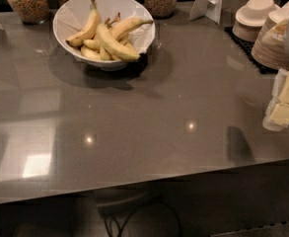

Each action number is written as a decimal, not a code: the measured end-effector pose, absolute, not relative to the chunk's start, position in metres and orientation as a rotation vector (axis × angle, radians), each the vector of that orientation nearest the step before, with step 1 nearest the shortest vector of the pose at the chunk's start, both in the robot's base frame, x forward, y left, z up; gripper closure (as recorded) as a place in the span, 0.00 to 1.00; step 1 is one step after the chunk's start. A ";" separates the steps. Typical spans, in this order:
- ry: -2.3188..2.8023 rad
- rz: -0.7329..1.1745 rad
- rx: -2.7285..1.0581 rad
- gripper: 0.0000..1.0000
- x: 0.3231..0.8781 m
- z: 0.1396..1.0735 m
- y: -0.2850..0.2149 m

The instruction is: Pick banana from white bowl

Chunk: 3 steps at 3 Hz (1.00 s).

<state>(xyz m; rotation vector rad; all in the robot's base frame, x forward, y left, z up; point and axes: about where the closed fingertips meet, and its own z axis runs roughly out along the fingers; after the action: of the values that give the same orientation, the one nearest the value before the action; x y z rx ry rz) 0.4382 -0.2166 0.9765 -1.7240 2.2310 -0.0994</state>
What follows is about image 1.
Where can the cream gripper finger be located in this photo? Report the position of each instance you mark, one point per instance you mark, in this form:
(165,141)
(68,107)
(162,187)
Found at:
(280,114)

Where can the large front banana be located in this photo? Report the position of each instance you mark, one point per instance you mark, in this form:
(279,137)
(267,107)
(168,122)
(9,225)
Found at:
(114,47)

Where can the upper right banana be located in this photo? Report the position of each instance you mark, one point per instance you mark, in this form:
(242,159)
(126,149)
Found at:
(128,25)

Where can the bottom left banana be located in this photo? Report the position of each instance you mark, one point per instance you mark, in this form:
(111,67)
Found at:
(90,54)

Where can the small middle banana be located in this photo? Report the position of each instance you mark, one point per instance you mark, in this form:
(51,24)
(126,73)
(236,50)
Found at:
(92,44)

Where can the upright left banana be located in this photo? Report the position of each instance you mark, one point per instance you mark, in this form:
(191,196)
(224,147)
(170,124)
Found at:
(89,30)

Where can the white ceramic bowl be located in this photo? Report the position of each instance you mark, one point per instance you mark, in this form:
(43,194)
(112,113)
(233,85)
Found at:
(72,16)

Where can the front stack of paper bowls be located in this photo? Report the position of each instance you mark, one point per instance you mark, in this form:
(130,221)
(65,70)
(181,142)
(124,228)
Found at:
(268,49)

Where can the stack of paper bowls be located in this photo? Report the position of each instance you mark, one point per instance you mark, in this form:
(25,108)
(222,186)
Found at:
(251,17)
(268,49)

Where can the black rubber mat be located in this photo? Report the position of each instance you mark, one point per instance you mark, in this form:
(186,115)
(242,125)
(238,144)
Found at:
(246,47)

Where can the back stack of paper bowls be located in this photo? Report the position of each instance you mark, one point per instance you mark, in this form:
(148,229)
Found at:
(251,17)

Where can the white folded paper stand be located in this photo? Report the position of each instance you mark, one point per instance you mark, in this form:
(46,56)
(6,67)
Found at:
(210,9)

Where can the left glass cereal jar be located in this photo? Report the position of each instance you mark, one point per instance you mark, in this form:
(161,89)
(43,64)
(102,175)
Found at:
(30,11)

